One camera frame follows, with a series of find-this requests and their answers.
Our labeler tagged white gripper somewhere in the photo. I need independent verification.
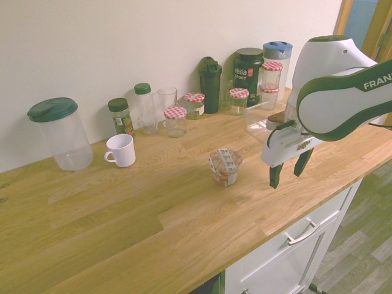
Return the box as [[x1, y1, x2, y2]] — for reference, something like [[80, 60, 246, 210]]
[[260, 121, 321, 190]]

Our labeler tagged cereal cup with foil lid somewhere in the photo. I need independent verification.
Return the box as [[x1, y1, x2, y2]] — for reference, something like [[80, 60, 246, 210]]
[[208, 148, 244, 187]]

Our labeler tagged clear plastic container tray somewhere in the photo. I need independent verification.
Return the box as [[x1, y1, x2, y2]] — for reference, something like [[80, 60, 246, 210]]
[[244, 105, 289, 143]]

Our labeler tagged empty jar red checkered lid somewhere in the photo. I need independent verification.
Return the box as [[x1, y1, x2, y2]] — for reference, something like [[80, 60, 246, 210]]
[[261, 61, 284, 89], [228, 88, 249, 116], [259, 86, 281, 111], [163, 106, 187, 138]]

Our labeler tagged white kitchen cabinet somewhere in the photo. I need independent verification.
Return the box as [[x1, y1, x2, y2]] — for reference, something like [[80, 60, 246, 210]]
[[225, 179, 364, 294]]

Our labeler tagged short clear drinking glass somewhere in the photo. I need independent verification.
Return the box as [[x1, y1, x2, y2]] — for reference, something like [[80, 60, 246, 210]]
[[218, 80, 235, 110]]

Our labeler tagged dark Vega Sport tub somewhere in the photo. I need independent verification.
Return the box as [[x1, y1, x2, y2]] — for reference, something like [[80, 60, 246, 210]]
[[233, 47, 265, 108]]

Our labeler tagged clear pitcher blue lid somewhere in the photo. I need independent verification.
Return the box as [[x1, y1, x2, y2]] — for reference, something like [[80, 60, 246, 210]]
[[262, 40, 294, 104]]

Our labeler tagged labelled jar red checkered lid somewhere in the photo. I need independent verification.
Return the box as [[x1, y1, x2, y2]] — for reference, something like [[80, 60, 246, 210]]
[[183, 92, 206, 121]]

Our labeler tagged dark green shaker bottle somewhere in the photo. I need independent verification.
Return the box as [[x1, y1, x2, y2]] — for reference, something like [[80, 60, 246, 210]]
[[197, 56, 222, 115]]

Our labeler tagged tall clear drinking glass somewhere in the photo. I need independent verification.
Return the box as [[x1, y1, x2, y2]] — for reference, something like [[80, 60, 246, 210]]
[[157, 86, 178, 123]]

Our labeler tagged clear bottle green cap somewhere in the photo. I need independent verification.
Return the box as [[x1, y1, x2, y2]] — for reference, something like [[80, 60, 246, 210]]
[[134, 83, 160, 136]]

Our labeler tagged white mug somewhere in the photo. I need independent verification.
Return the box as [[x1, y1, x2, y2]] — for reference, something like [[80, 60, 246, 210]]
[[104, 134, 137, 168]]

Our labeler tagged spice jar dark lid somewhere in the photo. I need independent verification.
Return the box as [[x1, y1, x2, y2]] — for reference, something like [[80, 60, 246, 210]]
[[107, 97, 136, 138]]

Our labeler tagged large clear canister green lid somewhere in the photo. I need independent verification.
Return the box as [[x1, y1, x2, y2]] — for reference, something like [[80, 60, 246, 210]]
[[26, 97, 94, 172]]

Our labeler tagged silver drawer handle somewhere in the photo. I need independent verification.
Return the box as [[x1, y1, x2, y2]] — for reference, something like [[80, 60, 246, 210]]
[[283, 217, 321, 246]]

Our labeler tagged wooden door frame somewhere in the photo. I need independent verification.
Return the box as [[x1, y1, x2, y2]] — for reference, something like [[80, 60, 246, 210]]
[[333, 0, 392, 64]]

